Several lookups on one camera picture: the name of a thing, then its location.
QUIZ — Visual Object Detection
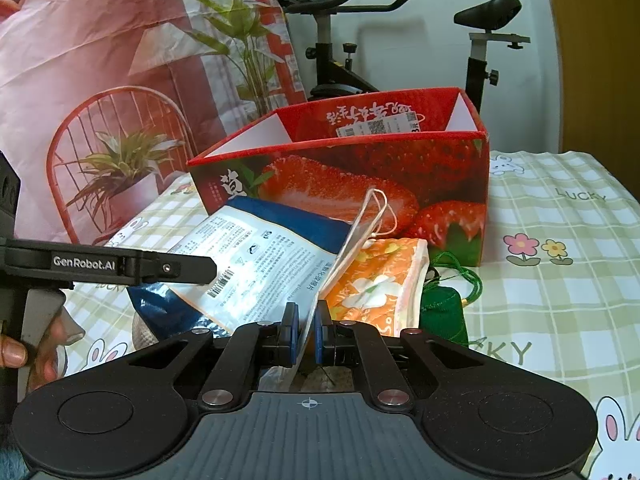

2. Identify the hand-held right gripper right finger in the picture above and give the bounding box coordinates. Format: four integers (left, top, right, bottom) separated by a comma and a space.
314, 300, 496, 408

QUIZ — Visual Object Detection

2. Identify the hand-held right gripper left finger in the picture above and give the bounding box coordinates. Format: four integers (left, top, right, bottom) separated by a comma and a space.
122, 302, 301, 408

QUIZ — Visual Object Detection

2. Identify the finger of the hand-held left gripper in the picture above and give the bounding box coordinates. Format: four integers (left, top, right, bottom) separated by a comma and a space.
142, 252, 219, 287

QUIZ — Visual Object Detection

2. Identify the blue and white snack packet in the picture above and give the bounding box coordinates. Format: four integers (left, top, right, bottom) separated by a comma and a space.
127, 195, 361, 338

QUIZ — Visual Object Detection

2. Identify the orange flower print tissue pack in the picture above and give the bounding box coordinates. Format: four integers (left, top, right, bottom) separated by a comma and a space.
320, 237, 430, 338

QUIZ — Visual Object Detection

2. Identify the white face mask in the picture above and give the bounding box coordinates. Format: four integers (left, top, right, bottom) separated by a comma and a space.
295, 187, 401, 386

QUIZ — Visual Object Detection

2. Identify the green pouch with cord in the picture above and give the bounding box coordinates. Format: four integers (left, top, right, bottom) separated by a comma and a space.
419, 252, 486, 348

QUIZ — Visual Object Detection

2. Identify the red strawberry print box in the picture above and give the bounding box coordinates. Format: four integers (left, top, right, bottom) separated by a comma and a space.
186, 86, 488, 267

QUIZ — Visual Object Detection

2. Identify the person's left hand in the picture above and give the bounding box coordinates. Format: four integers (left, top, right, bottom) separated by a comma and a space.
0, 305, 86, 396

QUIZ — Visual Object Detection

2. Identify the checked bunny print tablecloth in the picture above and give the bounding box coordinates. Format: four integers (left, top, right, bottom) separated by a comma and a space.
0, 150, 640, 480

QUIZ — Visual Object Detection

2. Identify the black exercise bike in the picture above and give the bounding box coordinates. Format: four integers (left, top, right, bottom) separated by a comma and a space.
275, 0, 531, 116

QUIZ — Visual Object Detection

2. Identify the wooden door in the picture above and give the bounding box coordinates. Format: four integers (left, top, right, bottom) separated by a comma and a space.
542, 0, 640, 156

